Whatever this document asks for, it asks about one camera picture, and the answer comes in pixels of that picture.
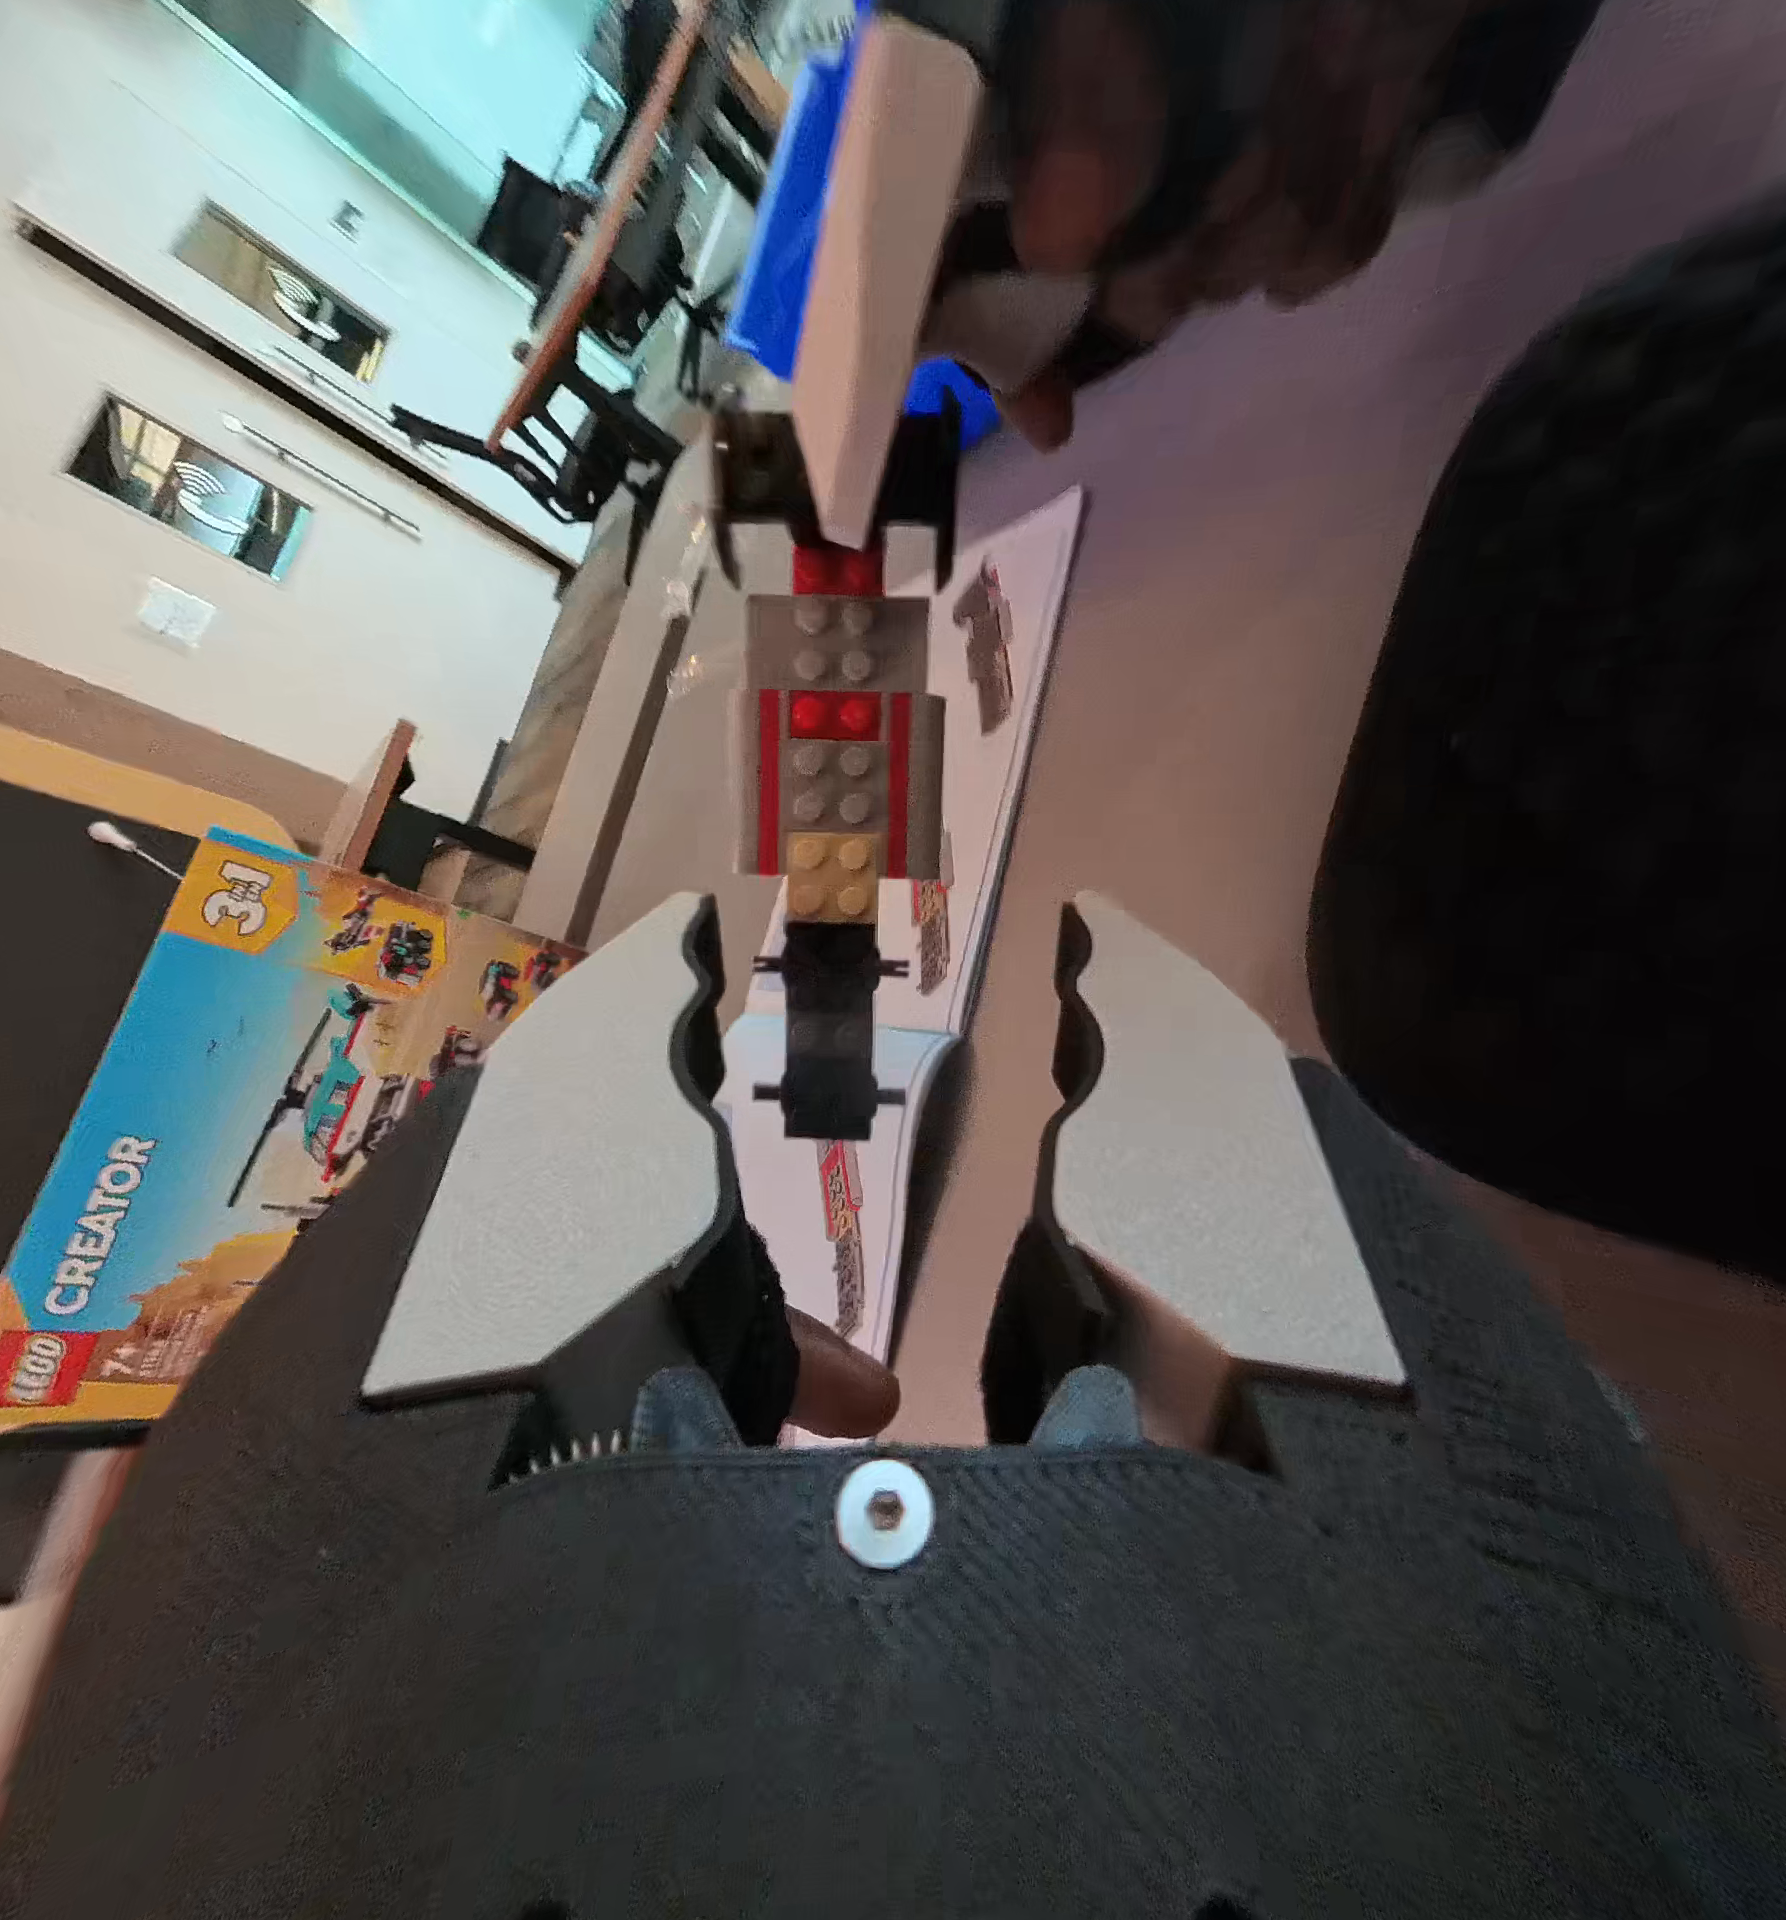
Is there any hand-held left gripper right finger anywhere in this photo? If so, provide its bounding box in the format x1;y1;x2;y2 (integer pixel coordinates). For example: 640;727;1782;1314
1034;891;1417;1389

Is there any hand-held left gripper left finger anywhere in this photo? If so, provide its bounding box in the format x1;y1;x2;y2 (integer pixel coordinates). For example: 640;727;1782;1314
365;891;749;1404

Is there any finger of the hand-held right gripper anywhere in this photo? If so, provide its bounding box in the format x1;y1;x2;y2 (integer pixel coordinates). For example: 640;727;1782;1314
794;14;988;550

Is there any blue plastic bin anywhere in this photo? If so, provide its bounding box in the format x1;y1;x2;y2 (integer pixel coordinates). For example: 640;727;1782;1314
727;46;1014;439

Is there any red grey lego model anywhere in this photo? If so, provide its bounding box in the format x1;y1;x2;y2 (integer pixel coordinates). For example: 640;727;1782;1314
706;395;970;1144

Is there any lego set box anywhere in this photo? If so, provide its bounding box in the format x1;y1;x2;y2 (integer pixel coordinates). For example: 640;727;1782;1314
0;828;592;1427

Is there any person's left hand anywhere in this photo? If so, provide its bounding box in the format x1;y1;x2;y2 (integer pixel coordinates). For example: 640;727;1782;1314
787;1314;902;1440

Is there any orange edged office desk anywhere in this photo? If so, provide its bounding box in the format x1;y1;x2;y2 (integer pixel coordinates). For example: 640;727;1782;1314
484;0;718;459

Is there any black office chair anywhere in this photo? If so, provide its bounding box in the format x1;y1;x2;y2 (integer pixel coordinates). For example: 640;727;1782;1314
472;149;688;350
392;350;688;527

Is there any open instruction booklet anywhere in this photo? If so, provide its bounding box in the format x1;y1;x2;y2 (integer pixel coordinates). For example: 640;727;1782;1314
714;483;1087;1351

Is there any wooden panel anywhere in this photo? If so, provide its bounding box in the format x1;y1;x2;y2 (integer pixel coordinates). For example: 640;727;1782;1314
323;718;420;877

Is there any black table mat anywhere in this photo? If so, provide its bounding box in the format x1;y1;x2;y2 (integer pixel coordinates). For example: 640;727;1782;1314
0;762;294;1328

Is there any black textured cloth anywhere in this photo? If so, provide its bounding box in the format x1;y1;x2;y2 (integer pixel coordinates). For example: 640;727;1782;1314
1304;165;1786;1307

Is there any wall handrail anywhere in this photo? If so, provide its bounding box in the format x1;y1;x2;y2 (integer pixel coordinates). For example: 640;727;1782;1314
217;406;424;539

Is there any wall window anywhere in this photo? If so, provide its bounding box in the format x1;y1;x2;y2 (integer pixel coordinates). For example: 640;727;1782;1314
174;201;392;384
66;392;311;578

